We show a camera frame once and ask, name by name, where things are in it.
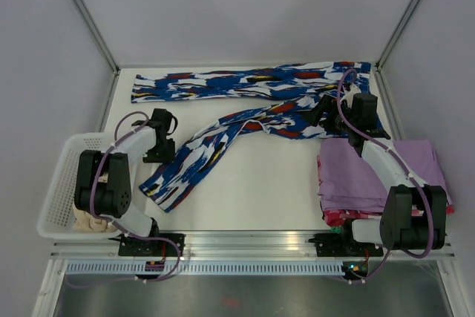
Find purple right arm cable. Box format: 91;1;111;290
326;68;435;284

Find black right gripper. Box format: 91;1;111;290
301;94;357;135

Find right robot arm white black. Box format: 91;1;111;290
310;94;447;255

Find green folded garment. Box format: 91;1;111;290
330;226;345;235

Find blue patterned trousers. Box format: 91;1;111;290
131;62;372;212

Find cream crumpled garment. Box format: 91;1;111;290
72;171;119;232

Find white perforated plastic basket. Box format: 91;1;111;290
36;132;119;241

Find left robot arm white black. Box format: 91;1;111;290
73;108;178;255

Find aluminium frame post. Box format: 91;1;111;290
375;0;422;72
71;0;119;74

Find pink patterned folded trousers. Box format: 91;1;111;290
315;153;455;227

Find left aluminium frame post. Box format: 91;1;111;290
71;0;119;74

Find right aluminium frame post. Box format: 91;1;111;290
375;0;422;72

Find white slotted cable duct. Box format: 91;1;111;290
66;260;366;276

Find aluminium mounting rail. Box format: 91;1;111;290
50;229;456;261

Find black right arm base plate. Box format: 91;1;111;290
308;233;384;258

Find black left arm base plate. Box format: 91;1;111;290
118;233;186;258

